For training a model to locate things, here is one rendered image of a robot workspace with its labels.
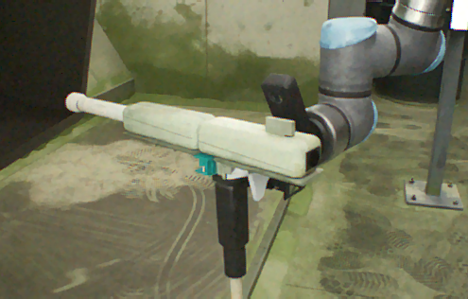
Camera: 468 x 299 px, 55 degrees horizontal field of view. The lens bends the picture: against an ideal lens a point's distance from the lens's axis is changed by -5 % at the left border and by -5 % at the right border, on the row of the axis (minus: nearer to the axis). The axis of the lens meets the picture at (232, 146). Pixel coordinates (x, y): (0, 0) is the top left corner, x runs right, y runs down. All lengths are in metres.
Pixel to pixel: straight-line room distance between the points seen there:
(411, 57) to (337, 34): 0.15
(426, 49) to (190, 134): 0.45
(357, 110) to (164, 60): 2.05
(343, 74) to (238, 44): 1.84
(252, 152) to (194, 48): 2.17
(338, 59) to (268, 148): 0.30
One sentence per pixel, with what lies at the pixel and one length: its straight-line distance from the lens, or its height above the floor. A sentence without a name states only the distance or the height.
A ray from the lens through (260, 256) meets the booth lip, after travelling 1.31.
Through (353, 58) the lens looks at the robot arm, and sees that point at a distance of 0.77.
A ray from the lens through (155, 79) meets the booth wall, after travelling 2.80.
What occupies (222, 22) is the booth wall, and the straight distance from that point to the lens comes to 2.60.
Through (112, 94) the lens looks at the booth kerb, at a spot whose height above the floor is 0.14.
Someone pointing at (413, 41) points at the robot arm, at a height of 0.66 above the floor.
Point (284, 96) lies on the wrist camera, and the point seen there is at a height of 0.61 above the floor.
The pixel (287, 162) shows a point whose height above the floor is 0.58.
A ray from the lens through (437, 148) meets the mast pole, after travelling 1.76.
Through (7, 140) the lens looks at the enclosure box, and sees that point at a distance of 0.97.
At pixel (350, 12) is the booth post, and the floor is 0.58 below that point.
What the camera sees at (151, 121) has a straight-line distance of 0.64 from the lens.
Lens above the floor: 0.77
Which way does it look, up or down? 21 degrees down
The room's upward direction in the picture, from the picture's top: straight up
